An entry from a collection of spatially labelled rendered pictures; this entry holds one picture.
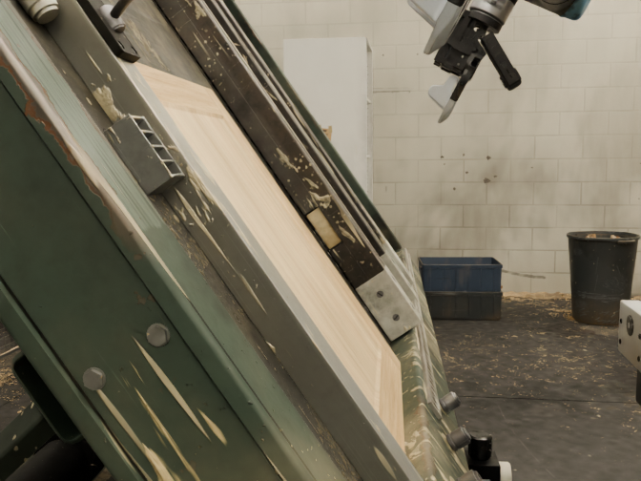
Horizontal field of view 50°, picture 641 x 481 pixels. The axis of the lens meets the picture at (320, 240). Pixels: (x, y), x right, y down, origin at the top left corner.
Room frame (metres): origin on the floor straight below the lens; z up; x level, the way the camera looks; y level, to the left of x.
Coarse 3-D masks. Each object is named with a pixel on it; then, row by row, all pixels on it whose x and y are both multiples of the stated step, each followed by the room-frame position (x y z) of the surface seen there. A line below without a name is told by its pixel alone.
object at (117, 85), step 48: (96, 48) 0.68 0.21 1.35; (96, 96) 0.68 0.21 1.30; (144, 96) 0.68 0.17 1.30; (192, 192) 0.67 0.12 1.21; (240, 240) 0.67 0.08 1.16; (240, 288) 0.67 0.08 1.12; (288, 288) 0.71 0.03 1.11; (288, 336) 0.66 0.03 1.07; (336, 384) 0.66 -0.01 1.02; (336, 432) 0.66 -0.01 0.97; (384, 432) 0.68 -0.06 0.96; (384, 480) 0.66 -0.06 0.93
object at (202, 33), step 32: (160, 0) 1.36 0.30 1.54; (192, 0) 1.36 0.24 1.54; (192, 32) 1.36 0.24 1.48; (224, 32) 1.39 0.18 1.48; (224, 64) 1.35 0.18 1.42; (224, 96) 1.35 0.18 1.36; (256, 96) 1.35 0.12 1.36; (256, 128) 1.35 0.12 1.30; (288, 128) 1.35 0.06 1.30; (288, 160) 1.34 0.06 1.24; (288, 192) 1.34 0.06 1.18; (320, 192) 1.33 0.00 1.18; (352, 224) 1.33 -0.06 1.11; (352, 256) 1.33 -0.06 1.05; (384, 288) 1.32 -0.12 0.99; (384, 320) 1.32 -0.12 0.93; (416, 320) 1.31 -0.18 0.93
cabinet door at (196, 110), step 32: (160, 96) 0.84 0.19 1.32; (192, 96) 1.00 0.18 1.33; (192, 128) 0.89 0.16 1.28; (224, 128) 1.09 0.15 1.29; (224, 160) 0.94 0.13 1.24; (256, 160) 1.14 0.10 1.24; (224, 192) 0.83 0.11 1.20; (256, 192) 1.00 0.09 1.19; (256, 224) 0.87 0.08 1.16; (288, 224) 1.06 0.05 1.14; (288, 256) 0.92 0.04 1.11; (320, 256) 1.12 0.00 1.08; (320, 288) 0.98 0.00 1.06; (320, 320) 0.86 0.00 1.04; (352, 320) 1.03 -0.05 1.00; (352, 352) 0.90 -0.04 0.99; (384, 352) 1.09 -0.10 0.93; (384, 384) 0.94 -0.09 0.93; (384, 416) 0.82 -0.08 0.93
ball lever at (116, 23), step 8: (120, 0) 0.69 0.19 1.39; (128, 0) 0.68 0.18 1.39; (104, 8) 0.70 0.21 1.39; (112, 8) 0.70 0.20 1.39; (120, 8) 0.69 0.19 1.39; (104, 16) 0.70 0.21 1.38; (112, 16) 0.70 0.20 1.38; (112, 24) 0.70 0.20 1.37; (120, 24) 0.70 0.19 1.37; (120, 32) 0.71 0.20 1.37
